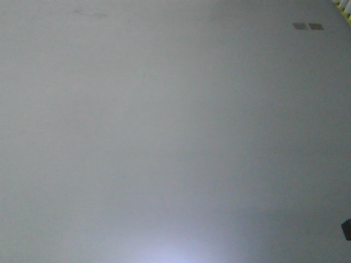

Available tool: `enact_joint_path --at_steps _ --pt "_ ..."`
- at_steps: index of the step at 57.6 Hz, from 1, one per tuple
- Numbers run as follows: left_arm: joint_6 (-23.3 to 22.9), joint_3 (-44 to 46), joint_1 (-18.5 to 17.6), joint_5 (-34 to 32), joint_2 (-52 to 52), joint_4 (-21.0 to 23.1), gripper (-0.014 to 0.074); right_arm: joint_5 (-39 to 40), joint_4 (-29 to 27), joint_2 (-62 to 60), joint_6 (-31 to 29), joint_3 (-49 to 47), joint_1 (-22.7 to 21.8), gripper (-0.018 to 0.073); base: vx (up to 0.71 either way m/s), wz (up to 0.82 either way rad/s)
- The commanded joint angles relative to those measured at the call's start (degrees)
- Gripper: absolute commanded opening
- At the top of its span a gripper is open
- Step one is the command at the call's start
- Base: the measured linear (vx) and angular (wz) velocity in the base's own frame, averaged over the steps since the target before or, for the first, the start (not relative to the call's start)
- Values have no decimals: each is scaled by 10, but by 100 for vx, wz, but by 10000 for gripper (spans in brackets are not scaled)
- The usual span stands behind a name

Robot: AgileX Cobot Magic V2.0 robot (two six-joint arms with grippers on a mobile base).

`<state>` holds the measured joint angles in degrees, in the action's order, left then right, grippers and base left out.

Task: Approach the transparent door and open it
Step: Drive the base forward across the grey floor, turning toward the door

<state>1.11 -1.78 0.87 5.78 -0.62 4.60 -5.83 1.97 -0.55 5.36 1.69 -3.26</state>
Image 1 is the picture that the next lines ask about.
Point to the black robot part at edge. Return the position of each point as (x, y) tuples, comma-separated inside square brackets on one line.
[(346, 228)]

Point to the yellow white object at corner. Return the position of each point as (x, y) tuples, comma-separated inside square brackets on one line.
[(344, 6)]

